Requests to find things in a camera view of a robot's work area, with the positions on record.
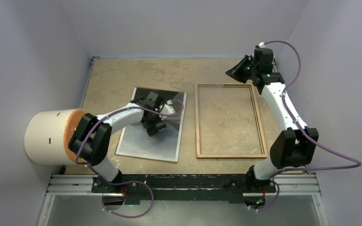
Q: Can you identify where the dark landscape photo print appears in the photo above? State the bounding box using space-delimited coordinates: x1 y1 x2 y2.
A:
115 87 188 163

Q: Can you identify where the wooden picture frame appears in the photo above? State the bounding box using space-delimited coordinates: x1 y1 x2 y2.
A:
195 82 269 159

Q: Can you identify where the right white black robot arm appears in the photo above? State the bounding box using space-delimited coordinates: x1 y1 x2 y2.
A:
226 43 319 192

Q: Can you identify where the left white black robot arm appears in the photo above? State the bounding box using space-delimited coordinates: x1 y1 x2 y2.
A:
68 92 176 193

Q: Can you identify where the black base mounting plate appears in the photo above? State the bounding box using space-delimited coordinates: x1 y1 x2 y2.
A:
91 173 276 205

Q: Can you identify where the white cylinder with orange lid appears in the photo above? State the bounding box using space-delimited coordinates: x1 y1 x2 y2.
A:
24 109 86 165

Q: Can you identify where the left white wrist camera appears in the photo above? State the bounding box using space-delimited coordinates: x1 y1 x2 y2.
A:
161 100 176 117

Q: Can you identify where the aluminium rail frame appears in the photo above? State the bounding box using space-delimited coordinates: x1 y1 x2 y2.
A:
37 56 330 226

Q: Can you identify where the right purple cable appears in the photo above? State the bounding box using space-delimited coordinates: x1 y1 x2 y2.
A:
247 40 362 213

